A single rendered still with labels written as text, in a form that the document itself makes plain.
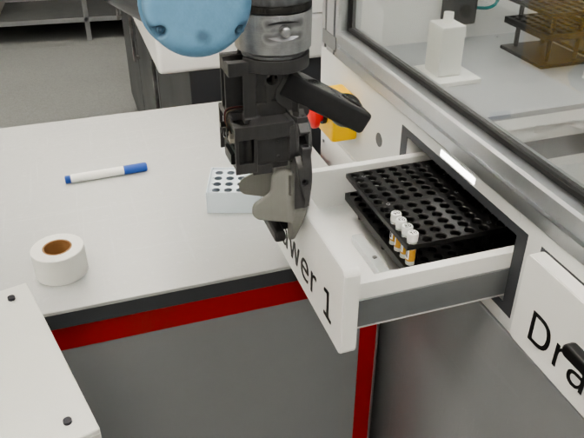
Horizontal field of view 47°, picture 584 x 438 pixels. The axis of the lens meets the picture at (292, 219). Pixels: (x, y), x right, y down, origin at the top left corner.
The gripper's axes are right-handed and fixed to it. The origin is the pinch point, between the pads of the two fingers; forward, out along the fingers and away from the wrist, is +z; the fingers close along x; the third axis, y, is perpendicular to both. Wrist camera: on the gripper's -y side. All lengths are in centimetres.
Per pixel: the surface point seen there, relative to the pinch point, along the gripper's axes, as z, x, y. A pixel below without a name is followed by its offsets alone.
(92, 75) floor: 91, -315, 12
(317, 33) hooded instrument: 4, -80, -33
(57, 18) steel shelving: 76, -382, 26
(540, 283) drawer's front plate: -0.7, 19.9, -19.2
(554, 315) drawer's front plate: 1.1, 22.6, -19.2
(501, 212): -2.7, 9.8, -20.9
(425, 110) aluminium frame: -7.3, -8.4, -20.7
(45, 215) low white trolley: 14.5, -34.5, 29.0
